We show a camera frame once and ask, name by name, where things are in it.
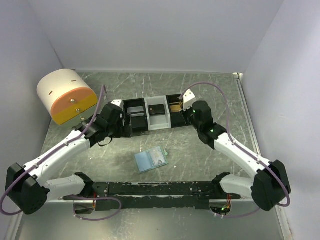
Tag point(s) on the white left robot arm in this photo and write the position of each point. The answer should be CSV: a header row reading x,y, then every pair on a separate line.
x,y
31,185

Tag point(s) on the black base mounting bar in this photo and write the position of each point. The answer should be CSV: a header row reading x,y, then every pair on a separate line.
x,y
161,195

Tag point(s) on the gold cards in right bin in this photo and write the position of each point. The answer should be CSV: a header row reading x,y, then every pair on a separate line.
x,y
176,107

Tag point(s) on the black right tray bin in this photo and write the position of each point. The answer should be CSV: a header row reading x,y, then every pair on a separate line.
x,y
177,119

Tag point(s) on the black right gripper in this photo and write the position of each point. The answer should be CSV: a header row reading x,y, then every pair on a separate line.
x,y
187,110

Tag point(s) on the round drawer cabinet white orange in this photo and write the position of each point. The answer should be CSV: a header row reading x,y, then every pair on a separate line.
x,y
67,97

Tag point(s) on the black cards in middle bin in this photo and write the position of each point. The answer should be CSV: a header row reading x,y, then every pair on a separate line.
x,y
157,109

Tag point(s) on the aluminium right side rail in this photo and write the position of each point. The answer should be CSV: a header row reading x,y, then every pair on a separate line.
x,y
238,79

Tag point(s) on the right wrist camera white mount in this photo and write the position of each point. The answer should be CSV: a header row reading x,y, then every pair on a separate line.
x,y
188,99

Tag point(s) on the black tray bin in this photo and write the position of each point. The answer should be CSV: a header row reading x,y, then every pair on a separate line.
x,y
139,124
177,119

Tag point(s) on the silver cards in left bin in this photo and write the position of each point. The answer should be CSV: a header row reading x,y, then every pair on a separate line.
x,y
137,111

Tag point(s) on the white middle tray bin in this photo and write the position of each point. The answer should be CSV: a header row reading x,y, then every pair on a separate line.
x,y
157,121

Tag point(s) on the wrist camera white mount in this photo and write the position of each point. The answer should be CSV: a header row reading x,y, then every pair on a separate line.
x,y
118,102
188,99

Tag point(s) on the black left tray bin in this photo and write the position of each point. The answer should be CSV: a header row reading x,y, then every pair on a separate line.
x,y
139,124

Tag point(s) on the green card holder wallet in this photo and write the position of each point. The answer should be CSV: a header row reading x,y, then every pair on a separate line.
x,y
144,162

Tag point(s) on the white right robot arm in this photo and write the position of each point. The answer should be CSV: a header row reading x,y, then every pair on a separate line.
x,y
268,182

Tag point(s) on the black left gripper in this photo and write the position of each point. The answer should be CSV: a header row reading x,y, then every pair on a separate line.
x,y
127,131

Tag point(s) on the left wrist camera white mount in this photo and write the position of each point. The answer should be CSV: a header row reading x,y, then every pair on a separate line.
x,y
118,102

